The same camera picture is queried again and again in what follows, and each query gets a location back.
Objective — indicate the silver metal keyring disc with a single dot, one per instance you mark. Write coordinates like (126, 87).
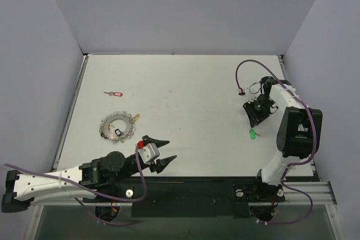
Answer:
(117, 120)

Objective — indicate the key with green tag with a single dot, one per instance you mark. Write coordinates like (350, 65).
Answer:
(253, 134)

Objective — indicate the aluminium frame rail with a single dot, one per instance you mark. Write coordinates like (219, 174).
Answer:
(320, 192)

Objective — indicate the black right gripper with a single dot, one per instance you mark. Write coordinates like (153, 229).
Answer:
(253, 112)

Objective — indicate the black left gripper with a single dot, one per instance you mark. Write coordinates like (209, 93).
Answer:
(153, 165)

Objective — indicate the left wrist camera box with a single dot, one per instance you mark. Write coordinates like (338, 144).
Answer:
(148, 152)

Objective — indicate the key with red tag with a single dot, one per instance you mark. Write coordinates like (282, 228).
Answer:
(115, 94)

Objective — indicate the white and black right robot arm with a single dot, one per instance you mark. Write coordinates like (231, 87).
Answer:
(298, 136)

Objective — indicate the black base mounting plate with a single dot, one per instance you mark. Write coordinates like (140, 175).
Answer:
(204, 197)

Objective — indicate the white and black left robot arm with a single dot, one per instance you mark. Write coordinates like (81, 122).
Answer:
(91, 180)

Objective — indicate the key with yellow tag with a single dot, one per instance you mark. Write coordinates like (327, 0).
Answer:
(136, 117)

